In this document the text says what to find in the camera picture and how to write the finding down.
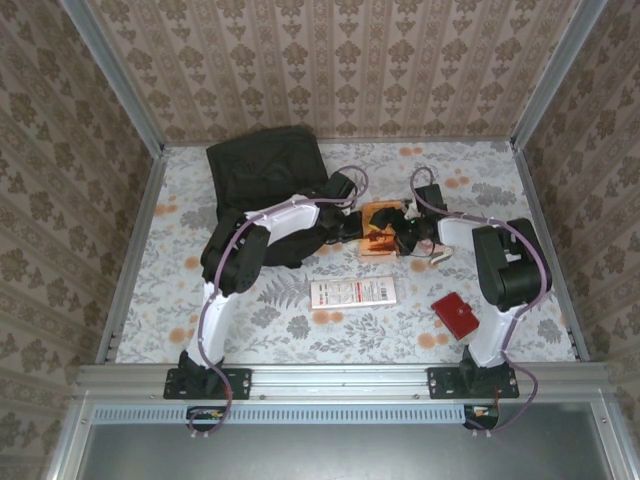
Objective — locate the orange paperback book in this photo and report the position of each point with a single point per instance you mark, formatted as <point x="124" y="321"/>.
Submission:
<point x="380" y="245"/>

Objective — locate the small pale stapler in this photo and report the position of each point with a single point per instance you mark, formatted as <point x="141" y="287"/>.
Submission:
<point x="442" y="255"/>

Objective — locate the white rectangular pencil case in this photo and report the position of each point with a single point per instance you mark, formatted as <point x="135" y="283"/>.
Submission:
<point x="352" y="295"/>

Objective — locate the black backpack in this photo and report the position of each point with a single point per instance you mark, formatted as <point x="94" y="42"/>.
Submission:
<point x="260" y="165"/>

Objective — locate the red snap wallet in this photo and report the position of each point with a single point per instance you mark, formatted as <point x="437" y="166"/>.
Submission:
<point x="455" y="317"/>

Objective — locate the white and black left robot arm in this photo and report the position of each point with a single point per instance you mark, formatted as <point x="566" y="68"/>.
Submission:
<point x="290" y="220"/>

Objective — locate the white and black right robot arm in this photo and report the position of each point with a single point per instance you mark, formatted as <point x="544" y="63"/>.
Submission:
<point x="515" y="280"/>

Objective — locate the floral table cover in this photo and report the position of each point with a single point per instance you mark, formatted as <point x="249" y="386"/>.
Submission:
<point x="350" y="340"/>

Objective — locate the grey metal panel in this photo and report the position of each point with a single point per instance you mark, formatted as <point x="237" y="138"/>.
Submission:
<point x="340" y="455"/>

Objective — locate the aluminium panel edge bar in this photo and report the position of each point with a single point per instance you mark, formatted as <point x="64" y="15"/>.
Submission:
<point x="70" y="450"/>
<point x="615" y="450"/>

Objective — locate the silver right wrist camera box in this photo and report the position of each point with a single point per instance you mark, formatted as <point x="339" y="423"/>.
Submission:
<point x="411" y="207"/>

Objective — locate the aluminium side rail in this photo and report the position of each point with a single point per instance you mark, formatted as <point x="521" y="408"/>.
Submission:
<point x="135" y="250"/>
<point x="536" y="200"/>

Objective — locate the aluminium front rail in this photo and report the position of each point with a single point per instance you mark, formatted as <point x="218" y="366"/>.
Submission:
<point x="340" y="380"/>

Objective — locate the aluminium frame post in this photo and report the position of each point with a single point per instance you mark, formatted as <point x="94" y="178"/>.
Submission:
<point x="555" y="75"/>
<point x="116" y="80"/>

